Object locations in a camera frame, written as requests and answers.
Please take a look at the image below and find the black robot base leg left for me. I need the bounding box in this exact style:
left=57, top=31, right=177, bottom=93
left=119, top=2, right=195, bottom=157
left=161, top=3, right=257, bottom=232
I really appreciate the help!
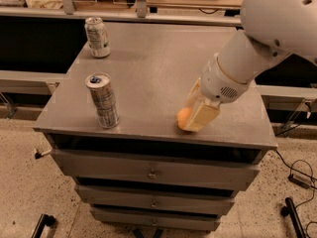
left=31, top=214, right=56, bottom=238

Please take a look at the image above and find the grey metal drawer cabinet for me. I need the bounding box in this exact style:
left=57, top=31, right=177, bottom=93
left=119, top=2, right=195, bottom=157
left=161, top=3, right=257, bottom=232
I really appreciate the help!
left=36, top=23, right=276, bottom=221

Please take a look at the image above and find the top cabinet drawer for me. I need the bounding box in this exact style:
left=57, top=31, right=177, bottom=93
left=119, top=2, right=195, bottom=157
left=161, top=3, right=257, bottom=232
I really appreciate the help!
left=53, top=149, right=259, bottom=190

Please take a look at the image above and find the black power adapter with cable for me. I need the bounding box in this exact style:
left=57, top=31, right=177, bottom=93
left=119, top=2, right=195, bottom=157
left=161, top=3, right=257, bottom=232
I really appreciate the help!
left=273, top=149, right=317, bottom=210

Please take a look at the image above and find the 7up can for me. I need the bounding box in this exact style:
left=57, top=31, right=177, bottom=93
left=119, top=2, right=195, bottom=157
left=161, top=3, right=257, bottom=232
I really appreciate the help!
left=85, top=17, right=110, bottom=58

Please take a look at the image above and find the cabinet drawer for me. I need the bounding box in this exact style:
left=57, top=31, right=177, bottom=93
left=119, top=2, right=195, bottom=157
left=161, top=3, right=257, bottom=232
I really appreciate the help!
left=75, top=185, right=234, bottom=215
left=53, top=149, right=259, bottom=190
left=90, top=207, right=220, bottom=231

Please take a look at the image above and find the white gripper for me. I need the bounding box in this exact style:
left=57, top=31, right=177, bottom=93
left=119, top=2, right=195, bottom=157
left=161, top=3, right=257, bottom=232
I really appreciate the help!
left=183, top=56, right=250, bottom=132

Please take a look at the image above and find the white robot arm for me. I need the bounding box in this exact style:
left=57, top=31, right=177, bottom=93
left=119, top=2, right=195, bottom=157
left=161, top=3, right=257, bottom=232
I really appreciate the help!
left=177, top=0, right=317, bottom=132

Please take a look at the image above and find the middle cabinet drawer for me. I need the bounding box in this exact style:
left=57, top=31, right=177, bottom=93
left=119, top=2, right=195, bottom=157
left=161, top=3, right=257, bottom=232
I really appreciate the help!
left=75, top=185, right=234, bottom=215

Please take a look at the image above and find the bottom cabinet drawer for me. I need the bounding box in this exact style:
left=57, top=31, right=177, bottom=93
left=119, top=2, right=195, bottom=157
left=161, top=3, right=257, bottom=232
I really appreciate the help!
left=90, top=207, right=220, bottom=231

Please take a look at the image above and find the tall silver energy drink can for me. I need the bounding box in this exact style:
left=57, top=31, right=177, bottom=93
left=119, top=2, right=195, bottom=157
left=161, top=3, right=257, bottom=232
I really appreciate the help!
left=85, top=72, right=119, bottom=129

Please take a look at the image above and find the wooden shelf with metal brackets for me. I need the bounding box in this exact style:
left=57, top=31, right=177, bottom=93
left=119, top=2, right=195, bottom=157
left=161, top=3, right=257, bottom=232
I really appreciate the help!
left=0, top=0, right=243, bottom=26

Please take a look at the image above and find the orange fruit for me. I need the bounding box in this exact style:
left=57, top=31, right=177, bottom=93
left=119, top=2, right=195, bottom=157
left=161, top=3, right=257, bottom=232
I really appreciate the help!
left=176, top=107, right=192, bottom=129

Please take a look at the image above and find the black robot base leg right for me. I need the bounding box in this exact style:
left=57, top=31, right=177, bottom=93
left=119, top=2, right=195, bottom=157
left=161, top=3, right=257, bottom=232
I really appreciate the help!
left=280, top=197, right=306, bottom=238

